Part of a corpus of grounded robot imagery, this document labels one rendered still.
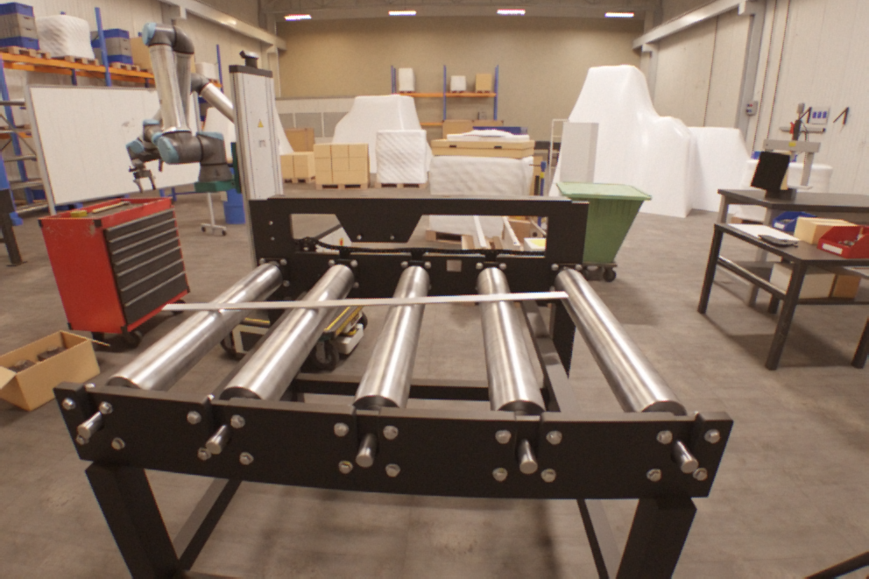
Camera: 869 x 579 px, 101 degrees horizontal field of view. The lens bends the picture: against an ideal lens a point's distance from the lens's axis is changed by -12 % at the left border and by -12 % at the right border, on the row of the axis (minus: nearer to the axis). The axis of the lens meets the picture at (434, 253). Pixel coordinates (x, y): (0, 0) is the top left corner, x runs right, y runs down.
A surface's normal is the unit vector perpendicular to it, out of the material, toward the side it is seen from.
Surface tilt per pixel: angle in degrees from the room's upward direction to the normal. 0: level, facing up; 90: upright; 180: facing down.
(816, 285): 90
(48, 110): 90
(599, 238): 101
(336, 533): 0
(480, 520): 0
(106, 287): 90
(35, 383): 90
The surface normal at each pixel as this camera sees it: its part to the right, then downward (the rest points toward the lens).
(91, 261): -0.06, 0.30
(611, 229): -0.20, 0.47
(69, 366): 0.95, 0.09
